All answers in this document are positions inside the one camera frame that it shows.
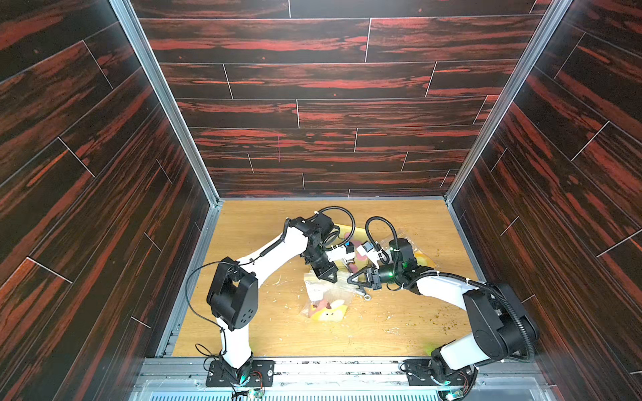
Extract metal tongs white tips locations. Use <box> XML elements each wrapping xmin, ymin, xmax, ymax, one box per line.
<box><xmin>352</xmin><ymin>287</ymin><xmax>372</xmax><ymax>302</ymax></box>

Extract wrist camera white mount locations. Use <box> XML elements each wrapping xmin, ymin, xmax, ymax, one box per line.
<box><xmin>326</xmin><ymin>242</ymin><xmax>356</xmax><ymax>264</ymax></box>
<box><xmin>356</xmin><ymin>242</ymin><xmax>381</xmax><ymax>266</ymax></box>

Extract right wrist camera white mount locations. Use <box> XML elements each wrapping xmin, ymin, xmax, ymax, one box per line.
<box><xmin>356</xmin><ymin>242</ymin><xmax>381</xmax><ymax>266</ymax></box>

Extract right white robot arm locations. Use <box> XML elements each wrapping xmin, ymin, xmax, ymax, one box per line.
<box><xmin>347</xmin><ymin>238</ymin><xmax>539</xmax><ymax>383</ymax></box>

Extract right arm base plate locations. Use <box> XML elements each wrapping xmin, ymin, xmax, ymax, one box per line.
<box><xmin>399</xmin><ymin>358</ymin><xmax>477</xmax><ymax>388</ymax></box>

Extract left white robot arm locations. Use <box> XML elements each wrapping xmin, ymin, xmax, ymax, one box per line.
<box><xmin>207</xmin><ymin>213</ymin><xmax>339</xmax><ymax>378</ymax></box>

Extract front aluminium rail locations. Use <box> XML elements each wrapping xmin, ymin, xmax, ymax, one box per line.
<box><xmin>128</xmin><ymin>357</ymin><xmax>557</xmax><ymax>400</ymax></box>

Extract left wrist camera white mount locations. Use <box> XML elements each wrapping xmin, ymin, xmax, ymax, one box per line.
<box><xmin>326</xmin><ymin>242</ymin><xmax>356</xmax><ymax>264</ymax></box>

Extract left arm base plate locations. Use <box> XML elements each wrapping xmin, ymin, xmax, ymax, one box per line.
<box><xmin>206</xmin><ymin>359</ymin><xmax>275</xmax><ymax>388</ymax></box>

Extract clear resealable bag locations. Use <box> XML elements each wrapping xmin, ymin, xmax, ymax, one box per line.
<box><xmin>376</xmin><ymin>232</ymin><xmax>437</xmax><ymax>272</ymax></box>
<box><xmin>300</xmin><ymin>272</ymin><xmax>354</xmax><ymax>322</ymax></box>

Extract yellow plastic tray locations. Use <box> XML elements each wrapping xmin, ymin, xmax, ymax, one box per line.
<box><xmin>331</xmin><ymin>223</ymin><xmax>368</xmax><ymax>248</ymax></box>

